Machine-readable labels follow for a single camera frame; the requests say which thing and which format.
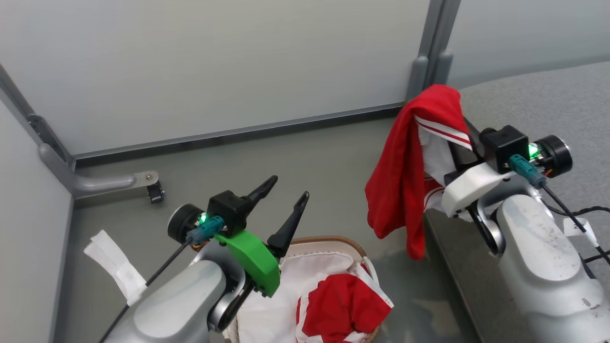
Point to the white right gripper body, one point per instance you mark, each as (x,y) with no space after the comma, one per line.
(469,188)

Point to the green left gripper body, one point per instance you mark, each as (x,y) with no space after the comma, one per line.
(255,264)

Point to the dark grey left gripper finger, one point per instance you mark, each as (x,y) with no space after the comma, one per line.
(290,226)
(262,193)

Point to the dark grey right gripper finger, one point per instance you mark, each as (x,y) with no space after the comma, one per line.
(475,140)
(458,159)

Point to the red garment with white stripes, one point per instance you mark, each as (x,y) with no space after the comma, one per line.
(398,181)

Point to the red and white garment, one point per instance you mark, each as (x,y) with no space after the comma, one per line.
(343,305)

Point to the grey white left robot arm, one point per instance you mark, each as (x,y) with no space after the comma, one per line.
(176,305)

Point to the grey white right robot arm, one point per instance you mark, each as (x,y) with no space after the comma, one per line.
(543,257)

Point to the white fabric basket liner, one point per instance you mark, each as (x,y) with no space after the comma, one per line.
(276,295)

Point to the white basket with brown rim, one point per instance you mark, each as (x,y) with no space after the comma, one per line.
(329,242)

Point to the grey fabric sofa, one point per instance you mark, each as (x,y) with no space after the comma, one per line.
(524,100)

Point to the small black caster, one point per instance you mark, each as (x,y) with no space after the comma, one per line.
(156,193)

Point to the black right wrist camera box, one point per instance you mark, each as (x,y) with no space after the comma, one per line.
(503,145)

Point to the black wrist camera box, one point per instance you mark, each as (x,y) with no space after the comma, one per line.
(228,209)
(503,145)

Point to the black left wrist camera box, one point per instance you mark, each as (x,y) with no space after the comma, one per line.
(228,209)

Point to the grey partition bottom rail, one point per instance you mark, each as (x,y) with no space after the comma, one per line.
(238,131)

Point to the grey double partition post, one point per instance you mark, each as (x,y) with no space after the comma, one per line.
(431,47)

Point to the grey partition foot bracket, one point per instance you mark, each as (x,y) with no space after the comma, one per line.
(105,182)

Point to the grey partition corner post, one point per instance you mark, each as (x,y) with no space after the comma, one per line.
(28,112)

